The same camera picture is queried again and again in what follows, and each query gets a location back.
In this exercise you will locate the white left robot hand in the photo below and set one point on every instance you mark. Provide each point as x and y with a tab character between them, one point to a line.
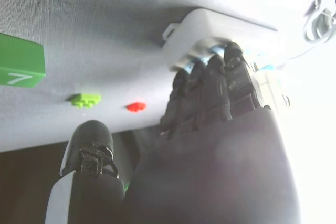
210	169

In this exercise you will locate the white power strip blue sockets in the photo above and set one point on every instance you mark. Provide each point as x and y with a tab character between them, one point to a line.
210	27

